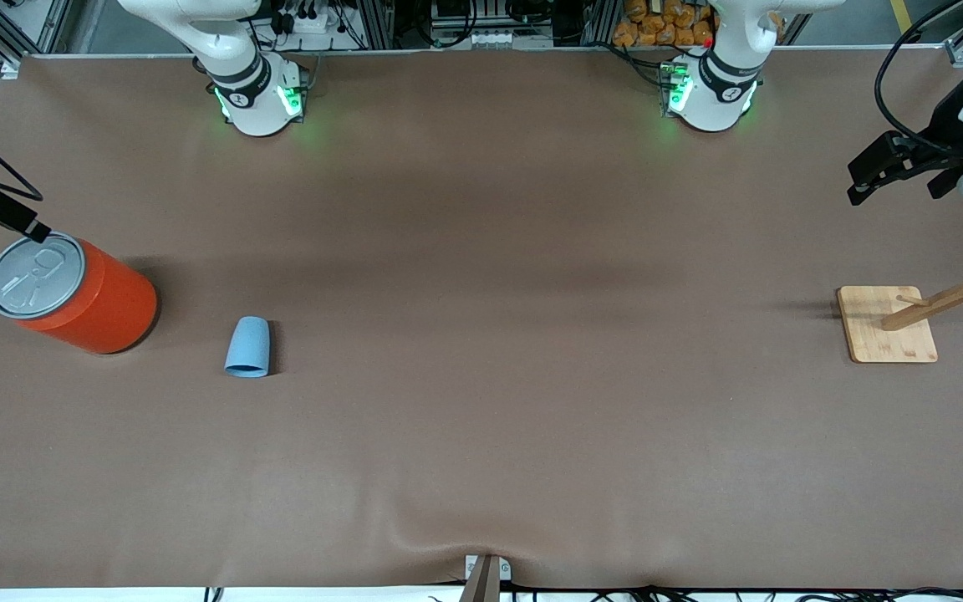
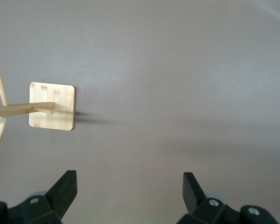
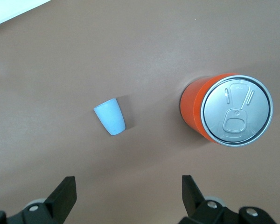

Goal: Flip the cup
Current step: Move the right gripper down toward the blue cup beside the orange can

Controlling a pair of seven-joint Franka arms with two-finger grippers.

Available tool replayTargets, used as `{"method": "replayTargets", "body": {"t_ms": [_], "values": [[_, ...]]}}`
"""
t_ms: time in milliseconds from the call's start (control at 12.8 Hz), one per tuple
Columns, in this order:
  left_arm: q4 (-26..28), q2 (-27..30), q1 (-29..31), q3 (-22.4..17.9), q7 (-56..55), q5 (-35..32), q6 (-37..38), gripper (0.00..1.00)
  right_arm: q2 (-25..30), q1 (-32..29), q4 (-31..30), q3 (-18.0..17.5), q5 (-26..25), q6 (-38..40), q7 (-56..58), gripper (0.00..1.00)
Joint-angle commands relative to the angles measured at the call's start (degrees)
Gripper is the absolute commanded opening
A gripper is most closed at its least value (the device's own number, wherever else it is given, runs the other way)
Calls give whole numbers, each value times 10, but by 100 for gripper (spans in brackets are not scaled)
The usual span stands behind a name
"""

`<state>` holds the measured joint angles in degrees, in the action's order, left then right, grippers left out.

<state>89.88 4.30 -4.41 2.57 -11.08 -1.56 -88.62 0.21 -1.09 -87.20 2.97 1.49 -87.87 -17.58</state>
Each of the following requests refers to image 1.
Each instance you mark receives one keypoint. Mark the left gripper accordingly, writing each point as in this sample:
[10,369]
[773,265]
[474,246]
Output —
[947,128]

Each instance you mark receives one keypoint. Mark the light blue plastic cup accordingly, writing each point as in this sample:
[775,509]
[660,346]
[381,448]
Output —
[247,347]

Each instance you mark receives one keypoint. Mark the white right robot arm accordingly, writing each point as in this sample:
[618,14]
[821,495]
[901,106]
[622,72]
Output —
[252,92]

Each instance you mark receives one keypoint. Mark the orange can with silver lid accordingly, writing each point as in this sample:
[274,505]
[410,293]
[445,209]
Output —
[105,309]

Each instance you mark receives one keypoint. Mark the wooden mug tree stand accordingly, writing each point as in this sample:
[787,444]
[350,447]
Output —
[883,334]

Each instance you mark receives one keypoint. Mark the pile of orange snacks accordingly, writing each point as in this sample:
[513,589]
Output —
[665,25]

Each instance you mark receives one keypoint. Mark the power strip with black plugs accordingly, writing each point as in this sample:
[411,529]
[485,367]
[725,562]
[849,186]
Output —
[306,18]

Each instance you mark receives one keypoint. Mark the white power strip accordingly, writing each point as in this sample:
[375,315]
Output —
[506,38]

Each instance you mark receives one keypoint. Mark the brown table cloth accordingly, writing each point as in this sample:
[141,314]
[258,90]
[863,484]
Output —
[481,418]

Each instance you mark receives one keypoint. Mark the metal table edge clamp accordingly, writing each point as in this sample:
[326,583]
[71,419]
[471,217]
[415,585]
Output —
[471,567]

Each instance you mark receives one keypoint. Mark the aluminium frame post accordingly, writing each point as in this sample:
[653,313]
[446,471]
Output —
[378,23]
[598,22]

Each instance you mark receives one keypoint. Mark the brown camera support bar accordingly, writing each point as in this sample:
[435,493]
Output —
[481,585]

